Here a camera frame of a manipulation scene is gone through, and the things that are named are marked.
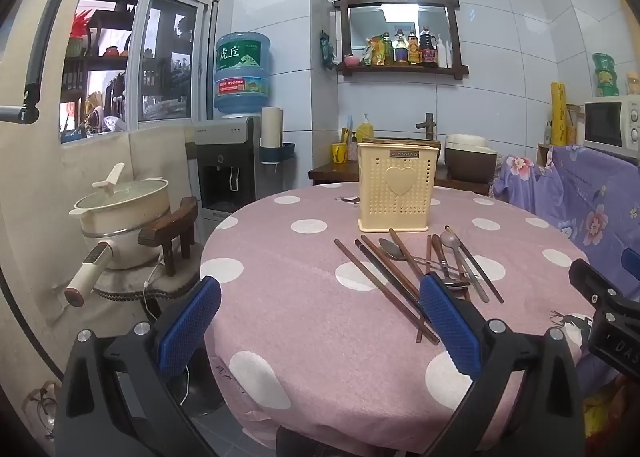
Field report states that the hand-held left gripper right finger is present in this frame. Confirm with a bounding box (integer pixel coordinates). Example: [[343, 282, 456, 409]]
[[419, 272, 586, 457]]

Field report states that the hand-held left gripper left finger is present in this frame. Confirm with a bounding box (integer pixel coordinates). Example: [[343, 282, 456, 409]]
[[54, 276, 223, 457]]

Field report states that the matte grey metal spoon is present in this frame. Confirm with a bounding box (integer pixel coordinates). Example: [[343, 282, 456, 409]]
[[440, 230, 491, 303]]

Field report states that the shiny metal spoon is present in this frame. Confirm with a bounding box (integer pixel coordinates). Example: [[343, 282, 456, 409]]
[[377, 238, 473, 288]]

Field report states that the beige perforated utensil holder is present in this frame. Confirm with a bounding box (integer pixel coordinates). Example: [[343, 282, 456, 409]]
[[356, 142, 441, 233]]

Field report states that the colourful printed cloth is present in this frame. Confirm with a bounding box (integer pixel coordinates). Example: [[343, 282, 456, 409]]
[[585, 377, 640, 457]]

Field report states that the purple floral cloth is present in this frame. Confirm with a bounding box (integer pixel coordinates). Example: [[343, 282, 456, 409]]
[[492, 144, 640, 303]]

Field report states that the dark wooden chair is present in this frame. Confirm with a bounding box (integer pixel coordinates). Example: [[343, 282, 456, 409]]
[[92, 197, 207, 300]]

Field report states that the pink polka dot tablecloth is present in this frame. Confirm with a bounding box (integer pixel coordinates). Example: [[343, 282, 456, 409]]
[[200, 184, 608, 457]]

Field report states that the cream electric pot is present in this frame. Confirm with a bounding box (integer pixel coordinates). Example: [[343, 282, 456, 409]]
[[65, 163, 173, 308]]

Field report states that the white microwave oven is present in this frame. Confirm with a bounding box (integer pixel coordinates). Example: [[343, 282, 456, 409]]
[[582, 94, 640, 160]]

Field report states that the wooden rack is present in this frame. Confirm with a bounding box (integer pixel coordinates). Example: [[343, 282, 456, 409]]
[[537, 104, 585, 165]]

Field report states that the brown and cream rice cooker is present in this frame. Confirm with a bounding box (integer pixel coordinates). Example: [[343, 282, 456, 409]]
[[444, 133, 498, 182]]

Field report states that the yellow wrapped roll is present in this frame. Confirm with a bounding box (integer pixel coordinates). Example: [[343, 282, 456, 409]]
[[550, 82, 568, 146]]

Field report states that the grey water dispenser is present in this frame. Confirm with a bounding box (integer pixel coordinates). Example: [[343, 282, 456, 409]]
[[186, 117, 263, 215]]

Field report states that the wooden sink basin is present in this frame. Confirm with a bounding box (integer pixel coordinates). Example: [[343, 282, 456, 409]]
[[360, 137, 442, 154]]

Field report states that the dark wooden counter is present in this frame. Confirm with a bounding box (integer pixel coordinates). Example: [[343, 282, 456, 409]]
[[308, 162, 493, 198]]

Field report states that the bronze faucet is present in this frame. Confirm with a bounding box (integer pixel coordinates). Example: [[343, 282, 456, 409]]
[[416, 112, 437, 140]]

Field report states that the yellow soap bottle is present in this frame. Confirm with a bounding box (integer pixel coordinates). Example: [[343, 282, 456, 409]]
[[356, 113, 375, 144]]

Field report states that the white paper towel roll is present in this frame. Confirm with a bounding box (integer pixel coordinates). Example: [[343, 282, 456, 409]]
[[261, 107, 284, 148]]

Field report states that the blue water jug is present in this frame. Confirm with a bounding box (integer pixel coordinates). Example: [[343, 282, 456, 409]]
[[214, 32, 273, 118]]

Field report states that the sliding glass window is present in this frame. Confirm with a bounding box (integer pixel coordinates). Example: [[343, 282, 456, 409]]
[[60, 0, 221, 145]]

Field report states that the dark soy sauce bottle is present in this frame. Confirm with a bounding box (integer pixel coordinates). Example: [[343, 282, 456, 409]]
[[419, 27, 439, 66]]

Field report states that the hanging dark green packet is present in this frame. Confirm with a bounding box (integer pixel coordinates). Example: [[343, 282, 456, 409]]
[[320, 29, 335, 70]]

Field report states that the wooden framed mirror shelf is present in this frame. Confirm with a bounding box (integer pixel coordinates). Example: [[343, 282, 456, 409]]
[[331, 0, 470, 82]]

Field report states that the black metal pole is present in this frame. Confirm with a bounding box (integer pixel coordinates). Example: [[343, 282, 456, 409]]
[[20, 0, 96, 124]]

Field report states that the white power cable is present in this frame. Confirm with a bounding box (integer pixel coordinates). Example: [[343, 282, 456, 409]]
[[141, 257, 193, 408]]

